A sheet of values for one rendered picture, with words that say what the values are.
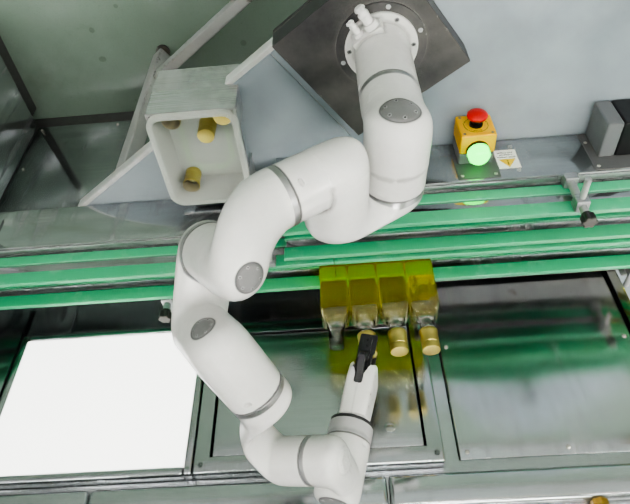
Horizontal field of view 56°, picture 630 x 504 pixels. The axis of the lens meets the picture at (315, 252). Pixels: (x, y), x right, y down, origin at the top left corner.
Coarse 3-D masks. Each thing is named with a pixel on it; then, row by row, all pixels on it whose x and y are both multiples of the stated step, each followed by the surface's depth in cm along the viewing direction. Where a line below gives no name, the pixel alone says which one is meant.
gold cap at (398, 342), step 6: (390, 330) 111; (396, 330) 110; (402, 330) 110; (390, 336) 110; (396, 336) 109; (402, 336) 109; (390, 342) 110; (396, 342) 108; (402, 342) 108; (390, 348) 109; (396, 348) 108; (402, 348) 108; (408, 348) 109; (396, 354) 109; (402, 354) 110
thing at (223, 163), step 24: (168, 120) 109; (192, 120) 117; (168, 144) 119; (192, 144) 122; (216, 144) 122; (240, 144) 113; (168, 168) 119; (216, 168) 126; (240, 168) 126; (192, 192) 125; (216, 192) 125
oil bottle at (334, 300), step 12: (324, 276) 119; (336, 276) 119; (324, 288) 117; (336, 288) 117; (324, 300) 115; (336, 300) 115; (348, 300) 115; (324, 312) 114; (336, 312) 113; (348, 312) 114; (324, 324) 115; (348, 324) 116
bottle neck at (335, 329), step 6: (330, 324) 113; (336, 324) 113; (342, 324) 114; (330, 330) 113; (336, 330) 112; (342, 330) 113; (330, 336) 112; (336, 336) 111; (342, 336) 112; (330, 342) 111; (336, 342) 110; (342, 342) 111; (330, 348) 111; (336, 348) 112; (342, 348) 111
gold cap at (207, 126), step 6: (204, 120) 116; (210, 120) 116; (204, 126) 114; (210, 126) 115; (216, 126) 118; (198, 132) 114; (204, 132) 114; (210, 132) 114; (198, 138) 115; (204, 138) 115; (210, 138) 115
